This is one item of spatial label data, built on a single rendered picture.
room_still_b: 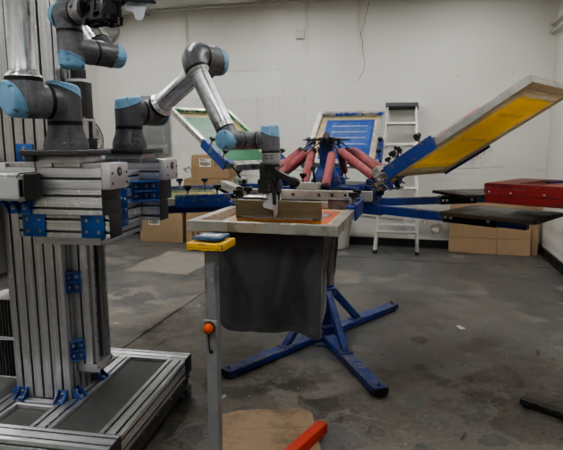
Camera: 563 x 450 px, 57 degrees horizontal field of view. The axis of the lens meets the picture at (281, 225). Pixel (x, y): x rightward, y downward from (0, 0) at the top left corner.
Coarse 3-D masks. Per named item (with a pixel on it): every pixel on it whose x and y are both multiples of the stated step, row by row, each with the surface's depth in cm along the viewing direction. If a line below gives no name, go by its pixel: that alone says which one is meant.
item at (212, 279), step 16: (192, 240) 175; (208, 240) 175; (224, 240) 175; (208, 256) 176; (208, 272) 177; (208, 288) 178; (208, 304) 179; (208, 320) 178; (208, 352) 181; (208, 368) 182; (208, 384) 183; (208, 400) 184; (208, 416) 185; (208, 432) 186
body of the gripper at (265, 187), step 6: (258, 168) 207; (264, 168) 206; (270, 168) 206; (264, 174) 206; (270, 174) 206; (258, 180) 206; (264, 180) 205; (270, 180) 204; (276, 180) 205; (258, 186) 206; (264, 186) 206; (270, 186) 205; (276, 186) 204; (258, 192) 206; (264, 192) 206; (270, 192) 206
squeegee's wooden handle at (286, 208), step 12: (240, 204) 212; (252, 204) 210; (288, 204) 206; (300, 204) 205; (312, 204) 204; (240, 216) 213; (276, 216) 208; (288, 216) 207; (300, 216) 206; (312, 216) 204
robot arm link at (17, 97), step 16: (16, 0) 161; (16, 16) 162; (32, 16) 166; (16, 32) 162; (32, 32) 166; (16, 48) 163; (32, 48) 166; (16, 64) 164; (32, 64) 166; (16, 80) 163; (32, 80) 165; (0, 96) 166; (16, 96) 162; (32, 96) 166; (48, 96) 170; (16, 112) 164; (32, 112) 168; (48, 112) 172
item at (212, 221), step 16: (224, 208) 233; (192, 224) 197; (208, 224) 195; (224, 224) 193; (240, 224) 192; (256, 224) 190; (272, 224) 188; (288, 224) 187; (304, 224) 187; (320, 224) 187; (336, 224) 187
